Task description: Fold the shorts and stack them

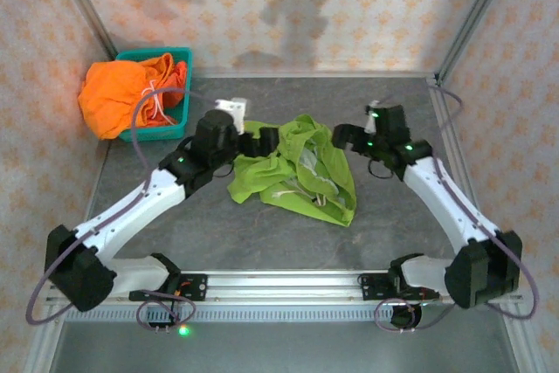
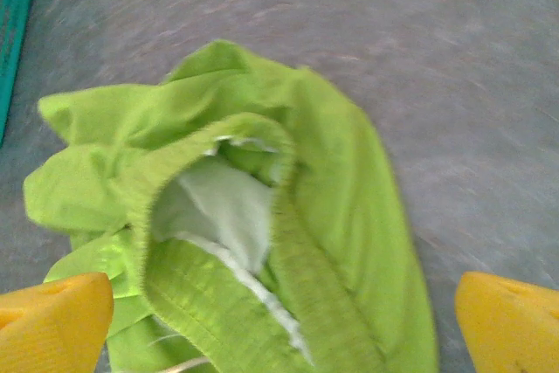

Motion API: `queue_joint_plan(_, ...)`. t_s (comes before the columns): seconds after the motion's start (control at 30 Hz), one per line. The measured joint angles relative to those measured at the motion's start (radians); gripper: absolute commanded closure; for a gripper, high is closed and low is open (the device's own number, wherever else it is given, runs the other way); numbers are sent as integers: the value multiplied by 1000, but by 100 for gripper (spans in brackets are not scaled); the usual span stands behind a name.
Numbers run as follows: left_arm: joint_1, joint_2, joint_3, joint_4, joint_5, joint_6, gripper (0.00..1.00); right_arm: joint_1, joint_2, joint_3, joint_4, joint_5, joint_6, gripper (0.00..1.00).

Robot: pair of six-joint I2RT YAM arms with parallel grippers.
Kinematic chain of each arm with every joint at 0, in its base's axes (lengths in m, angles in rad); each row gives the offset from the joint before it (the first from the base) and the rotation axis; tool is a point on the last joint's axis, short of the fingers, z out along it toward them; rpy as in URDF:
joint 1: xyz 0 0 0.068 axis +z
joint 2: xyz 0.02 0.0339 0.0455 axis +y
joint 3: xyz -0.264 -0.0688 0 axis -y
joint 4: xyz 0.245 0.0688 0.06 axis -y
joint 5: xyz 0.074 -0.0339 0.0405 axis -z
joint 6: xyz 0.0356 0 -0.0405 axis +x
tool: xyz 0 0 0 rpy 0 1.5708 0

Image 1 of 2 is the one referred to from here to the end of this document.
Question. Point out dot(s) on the lime green shorts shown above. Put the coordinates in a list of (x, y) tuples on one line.
[(262, 172)]

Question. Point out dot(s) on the light orange shorts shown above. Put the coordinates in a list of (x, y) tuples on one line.
[(109, 93)]

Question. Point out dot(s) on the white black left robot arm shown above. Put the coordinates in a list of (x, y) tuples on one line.
[(140, 211)]

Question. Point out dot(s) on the teal plastic basket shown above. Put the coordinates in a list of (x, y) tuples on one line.
[(153, 133)]

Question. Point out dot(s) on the grey metal sheet panel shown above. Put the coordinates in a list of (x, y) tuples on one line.
[(284, 351)]

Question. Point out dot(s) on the aluminium table edge rail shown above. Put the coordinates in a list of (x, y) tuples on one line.
[(43, 338), (522, 347), (305, 73)]

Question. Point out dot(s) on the aluminium frame post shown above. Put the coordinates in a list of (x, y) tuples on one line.
[(474, 19), (86, 6)]

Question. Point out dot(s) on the aluminium mounting rail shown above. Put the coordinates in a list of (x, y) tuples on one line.
[(284, 285)]

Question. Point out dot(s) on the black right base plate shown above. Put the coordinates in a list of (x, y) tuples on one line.
[(369, 288)]

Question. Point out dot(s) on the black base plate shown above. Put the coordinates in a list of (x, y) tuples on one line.
[(198, 288), (369, 288)]

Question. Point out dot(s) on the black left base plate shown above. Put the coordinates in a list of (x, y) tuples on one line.
[(198, 288)]

